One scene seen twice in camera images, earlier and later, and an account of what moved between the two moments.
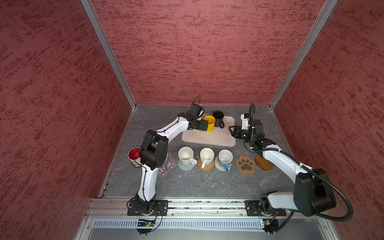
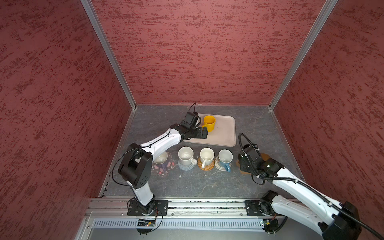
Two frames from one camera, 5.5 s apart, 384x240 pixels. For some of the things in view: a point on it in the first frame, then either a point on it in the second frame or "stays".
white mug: [207, 155] stays
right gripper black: [237, 130] → [242, 165]
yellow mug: [211, 121] stays
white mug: [185, 155] stays
